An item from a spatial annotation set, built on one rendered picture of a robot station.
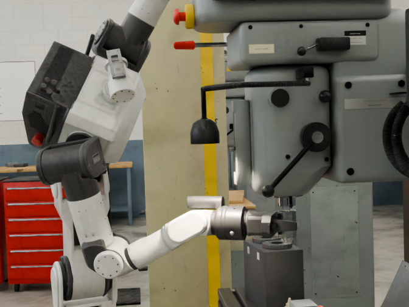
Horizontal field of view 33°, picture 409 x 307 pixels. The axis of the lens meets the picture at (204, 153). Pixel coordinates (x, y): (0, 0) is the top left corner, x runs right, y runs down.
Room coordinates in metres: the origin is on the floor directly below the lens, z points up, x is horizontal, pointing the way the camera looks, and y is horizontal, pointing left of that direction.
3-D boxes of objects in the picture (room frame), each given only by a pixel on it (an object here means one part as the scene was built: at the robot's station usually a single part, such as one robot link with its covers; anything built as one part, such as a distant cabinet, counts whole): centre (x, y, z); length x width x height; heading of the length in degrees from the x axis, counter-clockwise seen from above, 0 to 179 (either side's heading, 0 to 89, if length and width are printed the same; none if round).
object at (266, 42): (1.75, -0.25, 1.68); 0.34 x 0.24 x 0.10; 96
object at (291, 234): (1.75, -0.20, 1.23); 0.05 x 0.05 x 0.06
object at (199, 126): (1.70, 0.00, 1.48); 0.07 x 0.07 x 0.06
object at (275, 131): (1.75, -0.21, 1.47); 0.21 x 0.19 x 0.32; 6
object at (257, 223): (1.77, -0.12, 1.23); 0.13 x 0.12 x 0.10; 164
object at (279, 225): (1.72, -0.19, 1.23); 0.06 x 0.02 x 0.03; 74
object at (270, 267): (2.10, -0.20, 1.03); 0.22 x 0.12 x 0.20; 13
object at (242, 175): (1.73, -0.09, 1.45); 0.04 x 0.04 x 0.21; 6
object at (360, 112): (1.76, -0.40, 1.47); 0.24 x 0.19 x 0.26; 6
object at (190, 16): (1.72, 0.03, 1.76); 0.06 x 0.02 x 0.06; 6
